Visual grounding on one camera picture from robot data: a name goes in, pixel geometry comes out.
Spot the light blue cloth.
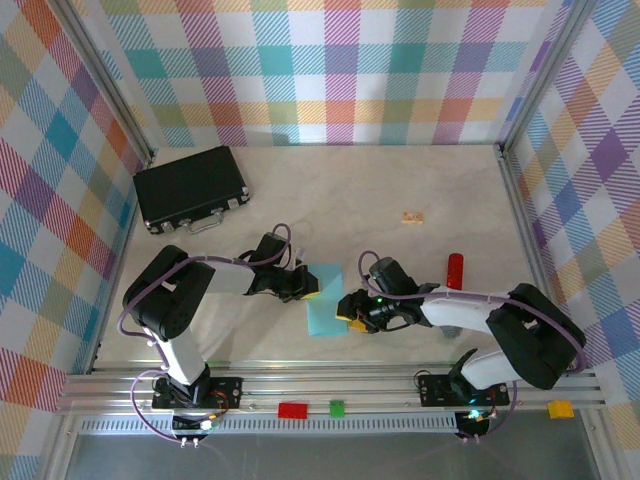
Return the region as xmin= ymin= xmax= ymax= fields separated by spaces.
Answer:
xmin=305 ymin=263 xmax=351 ymax=337

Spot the red microphone with silver head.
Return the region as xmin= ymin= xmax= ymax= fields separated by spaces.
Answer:
xmin=439 ymin=253 xmax=466 ymax=342

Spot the black controller board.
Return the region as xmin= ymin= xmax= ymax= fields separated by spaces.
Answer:
xmin=171 ymin=413 xmax=222 ymax=436
xmin=457 ymin=409 xmax=492 ymax=435

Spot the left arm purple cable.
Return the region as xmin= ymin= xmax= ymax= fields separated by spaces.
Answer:
xmin=116 ymin=223 xmax=294 ymax=446

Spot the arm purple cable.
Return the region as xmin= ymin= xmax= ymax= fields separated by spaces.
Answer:
xmin=357 ymin=250 xmax=590 ymax=444
xmin=116 ymin=223 xmax=294 ymax=446

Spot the aluminium mounting rail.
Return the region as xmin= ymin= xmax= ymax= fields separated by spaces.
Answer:
xmin=53 ymin=364 xmax=610 ymax=417

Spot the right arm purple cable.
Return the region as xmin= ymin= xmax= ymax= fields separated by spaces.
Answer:
xmin=357 ymin=250 xmax=590 ymax=444

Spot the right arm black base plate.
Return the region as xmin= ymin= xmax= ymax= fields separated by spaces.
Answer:
xmin=417 ymin=372 xmax=512 ymax=409

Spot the black briefcase with metal handle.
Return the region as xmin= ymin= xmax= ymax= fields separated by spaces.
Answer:
xmin=132 ymin=145 xmax=252 ymax=236

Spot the slotted grey cable duct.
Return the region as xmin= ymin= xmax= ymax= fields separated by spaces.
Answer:
xmin=74 ymin=417 xmax=464 ymax=436

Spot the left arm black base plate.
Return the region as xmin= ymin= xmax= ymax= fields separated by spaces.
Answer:
xmin=151 ymin=375 xmax=245 ymax=412

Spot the aluminium side rail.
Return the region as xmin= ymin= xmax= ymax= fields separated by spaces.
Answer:
xmin=497 ymin=144 xmax=574 ymax=371

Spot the aluminium frame post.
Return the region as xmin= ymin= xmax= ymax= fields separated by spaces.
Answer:
xmin=49 ymin=0 xmax=159 ymax=169
xmin=497 ymin=0 xmax=599 ymax=159

